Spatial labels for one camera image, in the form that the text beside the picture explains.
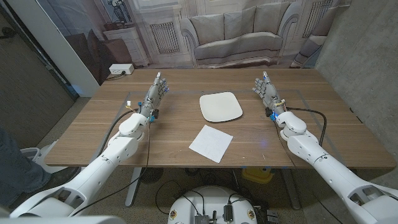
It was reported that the white square paper plate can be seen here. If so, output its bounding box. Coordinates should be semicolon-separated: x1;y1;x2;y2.
199;91;244;123

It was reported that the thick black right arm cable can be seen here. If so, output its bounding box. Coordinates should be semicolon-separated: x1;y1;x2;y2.
285;106;328;147

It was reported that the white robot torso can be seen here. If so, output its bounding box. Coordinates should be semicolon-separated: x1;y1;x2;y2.
167;185;258;224

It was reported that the black floor cable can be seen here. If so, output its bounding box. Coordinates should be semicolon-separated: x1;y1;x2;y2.
154;179;206;216

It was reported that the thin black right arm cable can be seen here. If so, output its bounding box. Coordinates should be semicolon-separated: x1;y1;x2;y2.
272;120;345;224

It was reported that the grey box on floor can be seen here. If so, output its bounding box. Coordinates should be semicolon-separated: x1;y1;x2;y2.
266;210;280;223

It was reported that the white plastic base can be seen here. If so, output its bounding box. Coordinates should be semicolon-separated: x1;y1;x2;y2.
20;139;85;175

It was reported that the person's dark shoe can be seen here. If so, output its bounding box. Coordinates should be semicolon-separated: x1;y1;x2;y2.
43;167;81;191

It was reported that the printed living room backdrop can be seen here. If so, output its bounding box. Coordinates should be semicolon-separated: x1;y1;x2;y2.
35;0;352;85

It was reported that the yellow object under table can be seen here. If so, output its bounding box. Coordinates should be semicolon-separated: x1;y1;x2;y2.
241;167;275;184

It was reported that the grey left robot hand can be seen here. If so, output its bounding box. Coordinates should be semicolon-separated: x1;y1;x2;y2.
138;72;170;118

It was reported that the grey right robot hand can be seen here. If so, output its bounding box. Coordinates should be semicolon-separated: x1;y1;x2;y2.
252;70;286;116

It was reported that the black power strip cable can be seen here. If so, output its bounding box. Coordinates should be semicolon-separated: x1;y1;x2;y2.
105;71;127;82

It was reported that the grey table leg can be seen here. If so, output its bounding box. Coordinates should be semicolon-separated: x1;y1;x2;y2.
281;167;302;211

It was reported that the white power strip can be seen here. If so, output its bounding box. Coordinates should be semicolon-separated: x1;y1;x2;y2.
108;63;135;75

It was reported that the white paper towel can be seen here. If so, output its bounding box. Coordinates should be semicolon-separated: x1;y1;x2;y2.
188;124;234;164

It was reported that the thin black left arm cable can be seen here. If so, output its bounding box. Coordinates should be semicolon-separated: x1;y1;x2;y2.
71;120;152;217

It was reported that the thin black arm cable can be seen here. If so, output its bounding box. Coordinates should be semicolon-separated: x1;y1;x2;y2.
71;120;152;217
272;120;345;224

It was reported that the person's leg in jeans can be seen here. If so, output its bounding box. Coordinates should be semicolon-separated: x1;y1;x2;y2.
0;126;52;208

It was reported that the black round floor object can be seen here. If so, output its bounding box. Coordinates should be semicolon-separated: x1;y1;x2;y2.
140;167;164;185

